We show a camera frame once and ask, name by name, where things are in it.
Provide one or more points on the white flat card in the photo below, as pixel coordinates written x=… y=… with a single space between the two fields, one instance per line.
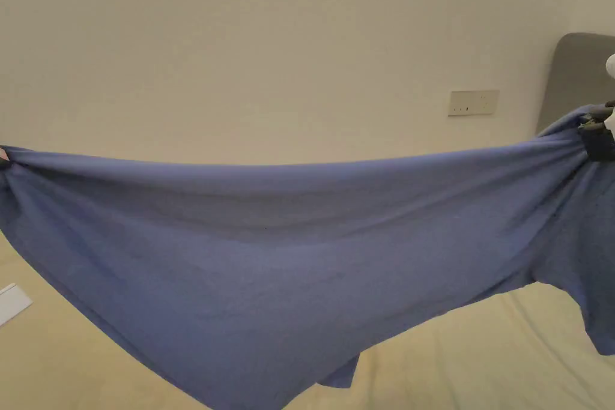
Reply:
x=12 y=306

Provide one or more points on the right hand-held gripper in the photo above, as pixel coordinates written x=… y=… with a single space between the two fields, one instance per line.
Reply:
x=611 y=65

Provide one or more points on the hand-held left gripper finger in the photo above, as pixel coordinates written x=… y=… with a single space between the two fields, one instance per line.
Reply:
x=4 y=158

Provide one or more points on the grey padded headboard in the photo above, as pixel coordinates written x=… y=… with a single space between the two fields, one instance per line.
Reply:
x=571 y=78

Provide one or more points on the blue shirt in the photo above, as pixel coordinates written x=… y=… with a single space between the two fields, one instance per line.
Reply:
x=288 y=256

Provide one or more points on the white wall socket plate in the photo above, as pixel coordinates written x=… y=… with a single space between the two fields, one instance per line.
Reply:
x=473 y=102

